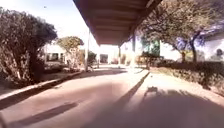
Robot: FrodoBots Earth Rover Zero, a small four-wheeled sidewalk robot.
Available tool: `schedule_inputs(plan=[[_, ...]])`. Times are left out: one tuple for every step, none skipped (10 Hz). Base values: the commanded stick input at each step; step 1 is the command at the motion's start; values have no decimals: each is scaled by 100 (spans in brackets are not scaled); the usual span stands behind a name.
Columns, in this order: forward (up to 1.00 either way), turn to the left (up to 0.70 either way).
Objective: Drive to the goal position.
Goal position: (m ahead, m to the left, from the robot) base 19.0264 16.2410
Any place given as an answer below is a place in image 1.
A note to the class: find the small pale-leaved tree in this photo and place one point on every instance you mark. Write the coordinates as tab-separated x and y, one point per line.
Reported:
71	43

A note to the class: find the white low building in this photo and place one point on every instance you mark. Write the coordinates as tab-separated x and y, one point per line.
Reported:
53	50

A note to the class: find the canopy shelter with posts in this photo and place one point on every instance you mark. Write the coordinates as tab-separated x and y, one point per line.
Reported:
113	20

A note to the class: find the low dark hedge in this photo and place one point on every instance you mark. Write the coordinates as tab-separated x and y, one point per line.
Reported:
200	71

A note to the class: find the large dark bush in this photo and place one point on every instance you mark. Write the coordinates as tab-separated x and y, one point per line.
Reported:
23	43

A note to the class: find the large spreading tree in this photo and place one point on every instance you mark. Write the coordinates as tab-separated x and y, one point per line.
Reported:
192	50

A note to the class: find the sunlit paved path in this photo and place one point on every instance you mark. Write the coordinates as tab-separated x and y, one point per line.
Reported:
100	100

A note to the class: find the concrete kerb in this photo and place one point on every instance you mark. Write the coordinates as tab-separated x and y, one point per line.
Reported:
33	88

